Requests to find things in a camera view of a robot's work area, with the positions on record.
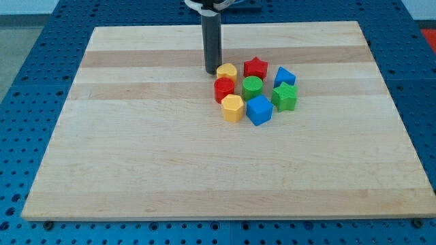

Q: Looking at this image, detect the yellow hexagon block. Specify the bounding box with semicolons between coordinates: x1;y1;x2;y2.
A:
221;94;245;123

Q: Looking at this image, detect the red cylinder block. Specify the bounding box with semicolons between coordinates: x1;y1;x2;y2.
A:
214;78;234;103

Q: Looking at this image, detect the blue cube block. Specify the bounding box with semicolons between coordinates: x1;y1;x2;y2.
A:
246;95;273;126

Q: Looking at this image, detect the green cylinder block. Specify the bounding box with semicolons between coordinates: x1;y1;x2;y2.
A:
242;76;264;101

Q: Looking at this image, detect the yellow heart block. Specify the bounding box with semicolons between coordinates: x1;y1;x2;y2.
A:
216;63;238;84

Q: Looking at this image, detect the red star block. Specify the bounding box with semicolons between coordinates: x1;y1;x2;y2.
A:
243;56;268;80

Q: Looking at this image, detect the green star block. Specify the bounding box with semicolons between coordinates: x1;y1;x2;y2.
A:
271;82;298;112

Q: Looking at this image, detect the light wooden board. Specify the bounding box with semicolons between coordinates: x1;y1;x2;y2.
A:
21;21;435;221

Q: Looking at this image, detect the blue triangle block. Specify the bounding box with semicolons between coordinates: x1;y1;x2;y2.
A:
273;67;296;88

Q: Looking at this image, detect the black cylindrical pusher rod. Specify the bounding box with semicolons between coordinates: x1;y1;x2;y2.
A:
200;0;222;75

